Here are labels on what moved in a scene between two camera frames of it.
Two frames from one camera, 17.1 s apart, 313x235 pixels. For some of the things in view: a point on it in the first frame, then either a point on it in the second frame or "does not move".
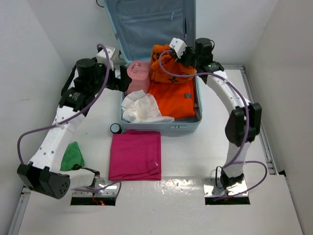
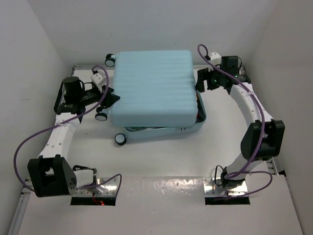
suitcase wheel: (115, 128) -> (120, 139)
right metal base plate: (211, 190) does not move
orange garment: (176, 99) -> (200, 115)
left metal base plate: (103, 186) does not move
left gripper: (117, 83) -> (109, 98)
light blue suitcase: (138, 25) -> (158, 95)
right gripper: (188, 49) -> (203, 74)
